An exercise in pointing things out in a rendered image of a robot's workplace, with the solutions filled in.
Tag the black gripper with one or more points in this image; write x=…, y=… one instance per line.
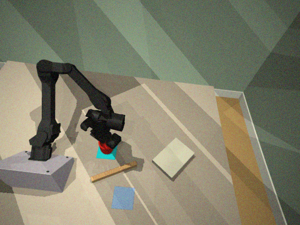
x=102, y=134

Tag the brown wooden bar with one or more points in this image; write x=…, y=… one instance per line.
x=114, y=171

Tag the dark red cup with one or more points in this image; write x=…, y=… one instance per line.
x=104, y=148

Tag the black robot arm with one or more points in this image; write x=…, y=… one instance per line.
x=48, y=129

